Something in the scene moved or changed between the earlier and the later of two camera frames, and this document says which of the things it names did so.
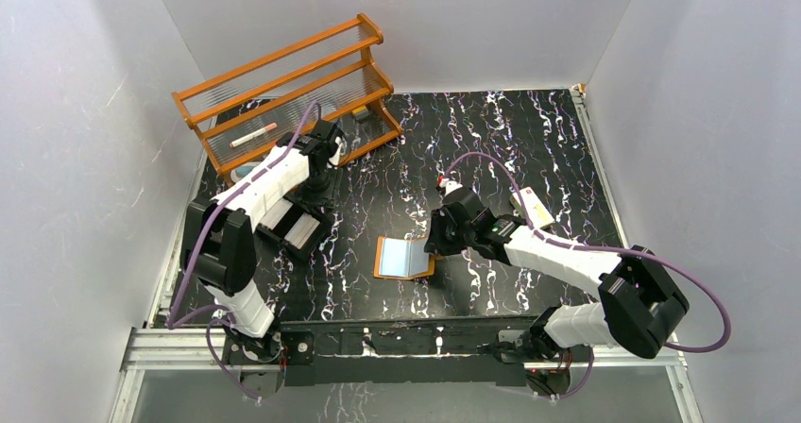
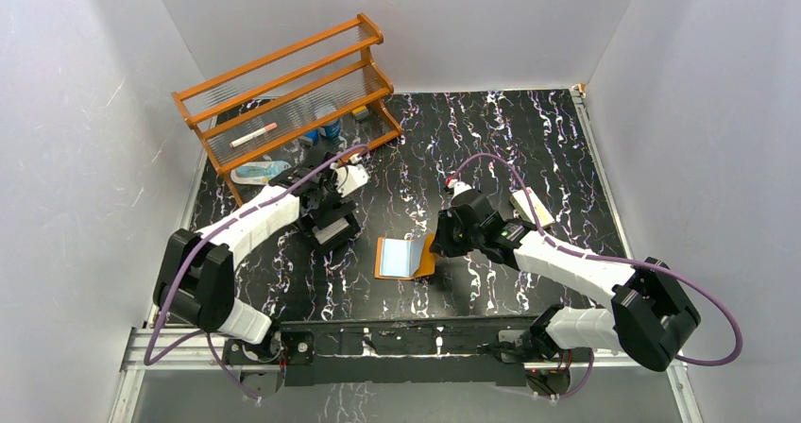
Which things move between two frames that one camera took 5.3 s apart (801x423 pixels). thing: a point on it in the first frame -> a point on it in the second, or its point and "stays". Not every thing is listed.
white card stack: (301, 231) -> (324, 234)
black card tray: (295, 226) -> (307, 226)
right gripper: (435, 242) stays
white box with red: (539, 215) stays
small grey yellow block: (361, 112) stays
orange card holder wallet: (403, 260) stays
